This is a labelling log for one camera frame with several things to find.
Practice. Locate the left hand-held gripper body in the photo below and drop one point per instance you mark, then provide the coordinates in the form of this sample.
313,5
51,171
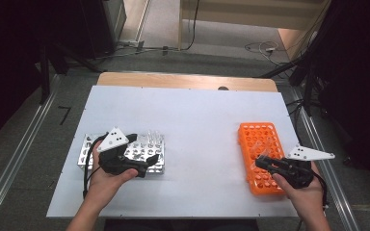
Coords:
112,139

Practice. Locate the person's right hand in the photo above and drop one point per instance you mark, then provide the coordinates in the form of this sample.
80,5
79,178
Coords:
308,199

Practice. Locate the row of clear test tubes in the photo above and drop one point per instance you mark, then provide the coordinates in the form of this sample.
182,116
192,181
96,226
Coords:
154,138

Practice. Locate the orange plastic test tube rack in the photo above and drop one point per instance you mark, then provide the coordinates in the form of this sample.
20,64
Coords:
241,141

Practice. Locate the white table board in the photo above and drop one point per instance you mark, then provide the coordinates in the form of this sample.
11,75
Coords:
189,128

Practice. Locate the dark table grommet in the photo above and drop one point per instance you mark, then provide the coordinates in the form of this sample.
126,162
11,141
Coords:
223,88

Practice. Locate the beige wooden shelf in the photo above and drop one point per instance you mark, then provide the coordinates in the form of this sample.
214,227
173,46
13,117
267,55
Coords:
237,19

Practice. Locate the slim clear test tube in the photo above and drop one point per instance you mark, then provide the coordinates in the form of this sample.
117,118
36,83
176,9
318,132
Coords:
259,158
257,148

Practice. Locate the cluster of clear test tubes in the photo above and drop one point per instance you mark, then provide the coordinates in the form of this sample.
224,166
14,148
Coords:
269,141

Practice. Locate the wooden table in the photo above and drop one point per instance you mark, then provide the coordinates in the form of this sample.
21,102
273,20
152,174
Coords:
173,80

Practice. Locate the black metal stand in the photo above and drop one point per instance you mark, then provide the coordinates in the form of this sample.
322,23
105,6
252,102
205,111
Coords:
308,89

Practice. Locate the dark grey cabinet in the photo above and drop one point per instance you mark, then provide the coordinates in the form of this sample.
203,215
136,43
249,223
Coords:
109,25

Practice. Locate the aluminium floor rail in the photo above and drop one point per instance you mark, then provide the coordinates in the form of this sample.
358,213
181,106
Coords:
24,146
313,138

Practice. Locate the silver metal test tube rack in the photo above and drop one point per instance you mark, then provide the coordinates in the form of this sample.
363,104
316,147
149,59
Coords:
141,149

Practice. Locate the dark curtain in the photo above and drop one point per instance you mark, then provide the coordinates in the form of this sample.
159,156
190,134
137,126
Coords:
359,80
6,64

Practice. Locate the person's left hand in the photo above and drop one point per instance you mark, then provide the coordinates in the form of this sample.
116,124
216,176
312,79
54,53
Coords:
106,186

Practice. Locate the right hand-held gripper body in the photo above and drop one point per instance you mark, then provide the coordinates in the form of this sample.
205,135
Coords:
308,153

